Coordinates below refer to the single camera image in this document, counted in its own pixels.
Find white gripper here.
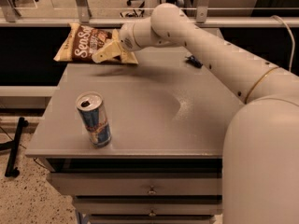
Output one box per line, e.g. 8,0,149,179
92,22,141,63

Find brown chip bag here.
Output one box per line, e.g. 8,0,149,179
53,22,138,64

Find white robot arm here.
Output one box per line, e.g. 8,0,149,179
93,4,299,224

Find redbull can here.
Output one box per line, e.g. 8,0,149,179
76,91,111,147

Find black office chair centre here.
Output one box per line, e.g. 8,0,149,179
119,0,176,19

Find blue snack bar wrapper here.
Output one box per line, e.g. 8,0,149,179
187,55,203,68

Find grey drawer cabinet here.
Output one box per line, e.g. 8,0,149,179
26,48,242,224

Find metal railing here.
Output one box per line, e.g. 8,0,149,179
0,0,299,28

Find top drawer knob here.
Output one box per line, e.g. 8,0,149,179
148,186,157,195

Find drawer knob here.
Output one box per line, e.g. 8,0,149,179
148,186,157,195
149,210,156,217

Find black stand leg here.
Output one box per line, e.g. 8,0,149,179
4,117,29,177

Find white cable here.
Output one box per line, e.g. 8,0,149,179
270,14,296,73

